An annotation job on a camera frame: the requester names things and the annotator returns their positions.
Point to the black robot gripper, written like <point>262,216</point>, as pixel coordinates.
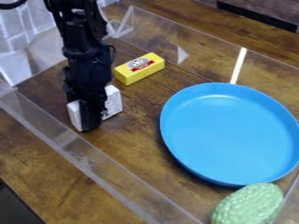
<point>90,55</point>

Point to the white speckled block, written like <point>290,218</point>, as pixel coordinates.
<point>114,106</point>

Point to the blue round tray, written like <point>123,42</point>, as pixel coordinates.
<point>231,134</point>

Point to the yellow toy block with label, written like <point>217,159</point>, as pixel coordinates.
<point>139,68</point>

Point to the black bar on table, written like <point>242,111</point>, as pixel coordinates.
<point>258,16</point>

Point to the green bumpy toy vegetable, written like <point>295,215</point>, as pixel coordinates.
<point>251,205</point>

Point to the clear acrylic enclosure wall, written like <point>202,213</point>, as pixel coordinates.
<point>115,175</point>

